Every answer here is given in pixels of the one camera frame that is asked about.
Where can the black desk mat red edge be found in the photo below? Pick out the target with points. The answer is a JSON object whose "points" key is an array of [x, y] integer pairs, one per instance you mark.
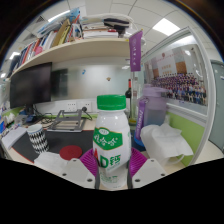
{"points": [[66, 138]]}

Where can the ceiling lights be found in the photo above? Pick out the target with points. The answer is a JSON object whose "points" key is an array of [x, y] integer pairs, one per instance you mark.
{"points": [[175, 26]]}

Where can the dark wine bottle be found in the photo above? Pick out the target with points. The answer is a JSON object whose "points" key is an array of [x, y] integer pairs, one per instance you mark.
{"points": [[128, 96]]}

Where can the black white checkered mug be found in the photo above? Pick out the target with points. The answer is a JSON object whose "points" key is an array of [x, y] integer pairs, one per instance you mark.
{"points": [[38, 140]]}

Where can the open white booklet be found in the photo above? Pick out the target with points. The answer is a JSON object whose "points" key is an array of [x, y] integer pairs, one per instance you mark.
{"points": [[50, 161]]}

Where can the white notebook paper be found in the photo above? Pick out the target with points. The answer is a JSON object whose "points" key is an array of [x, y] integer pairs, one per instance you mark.
{"points": [[13, 136]]}

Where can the shelf unit with books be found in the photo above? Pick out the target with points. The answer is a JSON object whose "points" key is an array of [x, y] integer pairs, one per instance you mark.
{"points": [[83, 46]]}

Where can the flat round red coaster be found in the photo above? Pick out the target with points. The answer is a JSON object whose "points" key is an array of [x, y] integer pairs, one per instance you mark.
{"points": [[70, 152]]}

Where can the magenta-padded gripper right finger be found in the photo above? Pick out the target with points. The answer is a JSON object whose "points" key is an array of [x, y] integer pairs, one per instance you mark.
{"points": [[150, 171]]}

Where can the grey door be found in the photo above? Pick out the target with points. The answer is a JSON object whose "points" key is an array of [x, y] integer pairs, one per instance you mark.
{"points": [[218, 106]]}

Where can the group photo poster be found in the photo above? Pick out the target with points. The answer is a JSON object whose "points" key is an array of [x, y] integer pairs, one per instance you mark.
{"points": [[180, 83]]}

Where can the grey metal laptop stand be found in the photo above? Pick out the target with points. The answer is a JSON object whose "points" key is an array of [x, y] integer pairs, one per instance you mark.
{"points": [[68, 124]]}

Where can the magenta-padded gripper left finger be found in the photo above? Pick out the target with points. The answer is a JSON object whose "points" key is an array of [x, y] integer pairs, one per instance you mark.
{"points": [[75, 171]]}

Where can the dark blue mouse pad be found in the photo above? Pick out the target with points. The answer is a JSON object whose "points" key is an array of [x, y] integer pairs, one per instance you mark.
{"points": [[138, 144]]}

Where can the purple pennant flag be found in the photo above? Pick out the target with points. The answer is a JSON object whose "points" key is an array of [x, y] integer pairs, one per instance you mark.
{"points": [[136, 51]]}

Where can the crumpled white tissue bag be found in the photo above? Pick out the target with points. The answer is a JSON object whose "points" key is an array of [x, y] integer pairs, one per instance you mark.
{"points": [[163, 143]]}

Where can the small blue box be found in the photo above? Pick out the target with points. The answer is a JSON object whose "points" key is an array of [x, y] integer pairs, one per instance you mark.
{"points": [[30, 118]]}

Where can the white wall socket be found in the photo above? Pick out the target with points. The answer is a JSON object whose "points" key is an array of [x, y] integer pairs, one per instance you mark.
{"points": [[70, 106], [87, 105]]}

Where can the black computer monitor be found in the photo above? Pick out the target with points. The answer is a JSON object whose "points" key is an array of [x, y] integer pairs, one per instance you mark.
{"points": [[30, 85]]}

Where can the white drink bottle green cap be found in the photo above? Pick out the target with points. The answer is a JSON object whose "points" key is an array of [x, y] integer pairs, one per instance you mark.
{"points": [[111, 133]]}

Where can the translucent purple water jug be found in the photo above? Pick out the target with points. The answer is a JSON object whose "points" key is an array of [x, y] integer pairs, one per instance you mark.
{"points": [[155, 110]]}

